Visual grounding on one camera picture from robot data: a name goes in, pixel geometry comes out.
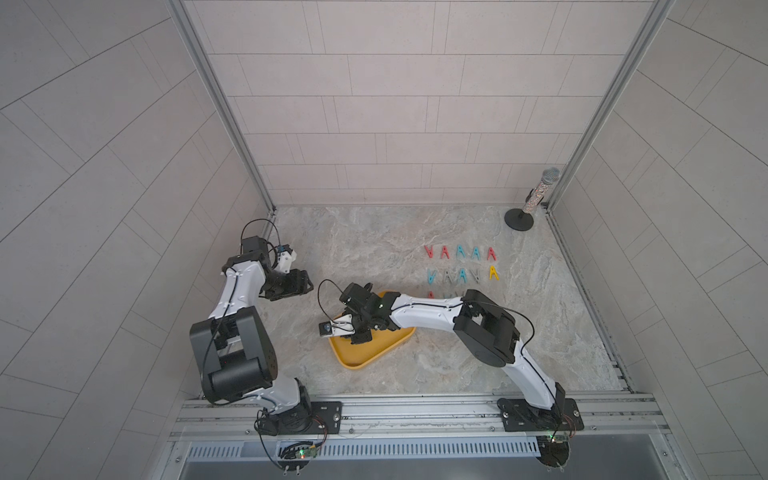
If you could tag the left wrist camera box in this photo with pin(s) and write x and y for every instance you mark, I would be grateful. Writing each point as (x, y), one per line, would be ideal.
(255, 247)

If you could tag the aluminium front rail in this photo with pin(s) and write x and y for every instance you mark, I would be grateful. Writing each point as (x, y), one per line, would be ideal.
(431, 415)

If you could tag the left corner metal profile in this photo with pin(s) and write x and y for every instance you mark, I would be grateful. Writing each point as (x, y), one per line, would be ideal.
(193, 43)

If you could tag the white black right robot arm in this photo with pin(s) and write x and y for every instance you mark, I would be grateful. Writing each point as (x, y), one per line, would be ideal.
(487, 330)

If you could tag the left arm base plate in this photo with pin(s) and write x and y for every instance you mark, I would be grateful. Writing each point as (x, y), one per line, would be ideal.
(319, 417)

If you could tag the ventilation grille strip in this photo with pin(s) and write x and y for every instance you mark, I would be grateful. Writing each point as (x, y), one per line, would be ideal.
(359, 449)

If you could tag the controller board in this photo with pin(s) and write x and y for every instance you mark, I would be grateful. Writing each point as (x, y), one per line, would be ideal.
(295, 457)
(554, 451)

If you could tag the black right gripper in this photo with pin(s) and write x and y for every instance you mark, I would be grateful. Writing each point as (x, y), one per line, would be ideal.
(360, 334)

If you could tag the right corner metal profile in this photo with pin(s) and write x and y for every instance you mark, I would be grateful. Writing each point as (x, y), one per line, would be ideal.
(649, 28)

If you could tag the right controller board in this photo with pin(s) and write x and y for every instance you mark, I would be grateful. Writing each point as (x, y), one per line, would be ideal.
(554, 451)

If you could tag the yellow plastic storage tray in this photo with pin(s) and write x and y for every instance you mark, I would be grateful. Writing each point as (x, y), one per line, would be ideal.
(355, 357)

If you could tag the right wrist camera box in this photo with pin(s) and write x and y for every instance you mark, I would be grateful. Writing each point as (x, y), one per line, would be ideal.
(356, 297)

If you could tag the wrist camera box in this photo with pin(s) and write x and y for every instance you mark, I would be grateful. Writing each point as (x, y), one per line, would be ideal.
(255, 247)
(356, 297)

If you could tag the left controller board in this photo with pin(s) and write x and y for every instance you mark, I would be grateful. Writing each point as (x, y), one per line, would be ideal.
(295, 457)

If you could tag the corner metal profile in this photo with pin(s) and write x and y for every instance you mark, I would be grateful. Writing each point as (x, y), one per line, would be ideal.
(193, 43)
(649, 28)

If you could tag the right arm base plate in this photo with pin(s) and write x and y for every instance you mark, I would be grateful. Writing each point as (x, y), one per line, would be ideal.
(518, 416)

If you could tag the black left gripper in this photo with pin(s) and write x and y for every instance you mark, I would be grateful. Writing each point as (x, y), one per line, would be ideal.
(295, 284)

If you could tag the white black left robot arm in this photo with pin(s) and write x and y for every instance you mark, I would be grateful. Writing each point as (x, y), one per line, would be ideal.
(233, 352)

